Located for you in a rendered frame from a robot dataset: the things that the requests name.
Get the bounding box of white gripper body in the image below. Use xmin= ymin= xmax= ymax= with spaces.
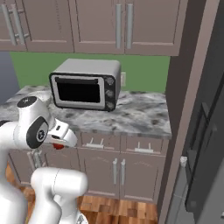
xmin=46 ymin=129 xmax=79 ymax=148

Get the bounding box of brown drawer front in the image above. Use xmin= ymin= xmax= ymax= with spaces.
xmin=79 ymin=131 xmax=123 ymax=151
xmin=125 ymin=134 xmax=170 ymax=157

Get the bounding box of dark grey fridge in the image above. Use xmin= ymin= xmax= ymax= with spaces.
xmin=164 ymin=0 xmax=224 ymax=224

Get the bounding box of small red round object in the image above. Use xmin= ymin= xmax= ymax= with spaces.
xmin=53 ymin=143 xmax=66 ymax=151

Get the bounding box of brown base cupboard door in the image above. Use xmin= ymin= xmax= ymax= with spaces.
xmin=119 ymin=150 xmax=166 ymax=204
xmin=8 ymin=148 xmax=36 ymax=187
xmin=77 ymin=148 xmax=121 ymax=200
xmin=40 ymin=144 xmax=81 ymax=177

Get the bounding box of silver toaster oven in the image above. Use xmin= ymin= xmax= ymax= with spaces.
xmin=48 ymin=58 xmax=123 ymax=113

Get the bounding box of grey drawer handle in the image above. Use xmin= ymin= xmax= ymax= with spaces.
xmin=134 ymin=141 xmax=155 ymax=154
xmin=85 ymin=137 xmax=105 ymax=150

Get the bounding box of grey base cupboard handle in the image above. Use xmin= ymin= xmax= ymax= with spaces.
xmin=120 ymin=158 xmax=127 ymax=186
xmin=26 ymin=150 xmax=37 ymax=170
xmin=112 ymin=157 xmax=119 ymax=186
xmin=34 ymin=149 xmax=43 ymax=169

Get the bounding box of white wall socket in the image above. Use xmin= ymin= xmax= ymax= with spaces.
xmin=121 ymin=71 xmax=127 ymax=88

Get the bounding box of brown wall cupboard door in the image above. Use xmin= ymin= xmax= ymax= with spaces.
xmin=21 ymin=0 xmax=75 ymax=54
xmin=124 ymin=0 xmax=189 ymax=57
xmin=0 ymin=0 xmax=28 ymax=53
xmin=68 ymin=0 xmax=126 ymax=55

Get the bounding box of grey wall cupboard handle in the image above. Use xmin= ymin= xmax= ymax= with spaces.
xmin=10 ymin=3 xmax=31 ymax=46
xmin=1 ymin=3 xmax=18 ymax=46
xmin=125 ymin=3 xmax=134 ymax=50
xmin=115 ymin=3 xmax=123 ymax=50

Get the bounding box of dark fridge door handle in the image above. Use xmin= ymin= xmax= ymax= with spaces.
xmin=186 ymin=101 xmax=211 ymax=176

